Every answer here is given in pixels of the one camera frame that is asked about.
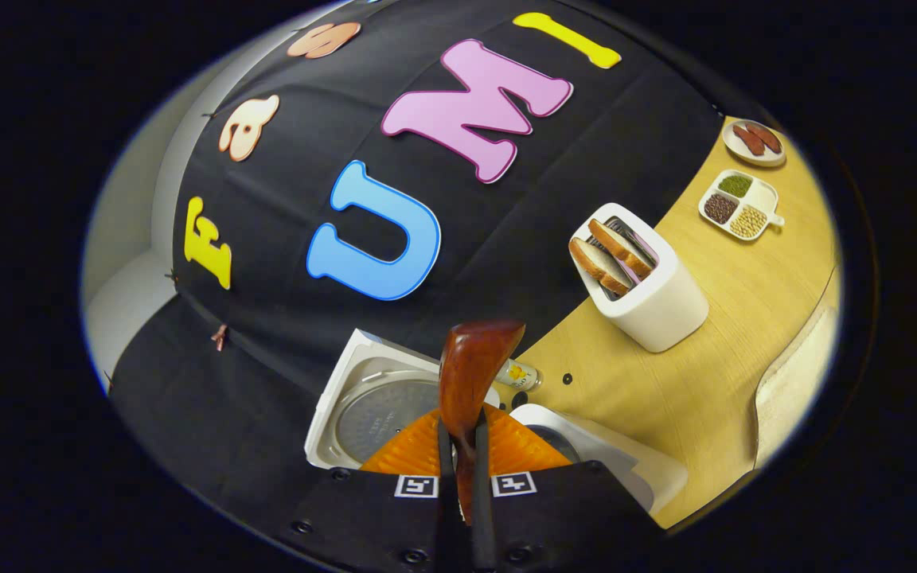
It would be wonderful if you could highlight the white divided dish of beans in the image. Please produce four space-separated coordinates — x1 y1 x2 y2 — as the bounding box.
698 169 786 242

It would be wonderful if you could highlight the white round plate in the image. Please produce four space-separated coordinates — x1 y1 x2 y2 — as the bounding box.
723 118 787 168

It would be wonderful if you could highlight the black backdrop cloth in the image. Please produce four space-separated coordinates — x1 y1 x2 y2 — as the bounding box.
104 0 754 518

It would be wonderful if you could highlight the clear container of rice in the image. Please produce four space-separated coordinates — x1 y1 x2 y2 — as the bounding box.
753 267 841 470

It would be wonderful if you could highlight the white toaster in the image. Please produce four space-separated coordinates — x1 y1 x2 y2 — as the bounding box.
568 202 710 353

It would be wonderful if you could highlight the white rice cooker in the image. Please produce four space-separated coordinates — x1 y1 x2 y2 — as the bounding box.
304 329 689 514

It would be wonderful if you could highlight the bread slice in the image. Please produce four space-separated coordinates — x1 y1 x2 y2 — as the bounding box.
588 219 654 279
568 236 633 297

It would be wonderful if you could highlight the brown wooden spoon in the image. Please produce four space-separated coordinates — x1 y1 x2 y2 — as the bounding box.
438 320 526 526

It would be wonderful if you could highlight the small clear glass bottle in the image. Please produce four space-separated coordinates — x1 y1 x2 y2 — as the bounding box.
494 358 543 392

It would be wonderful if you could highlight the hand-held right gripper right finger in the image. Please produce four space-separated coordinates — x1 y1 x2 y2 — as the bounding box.
470 404 666 573

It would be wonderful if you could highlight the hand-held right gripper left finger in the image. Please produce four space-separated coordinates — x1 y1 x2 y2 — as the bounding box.
275 407 463 573

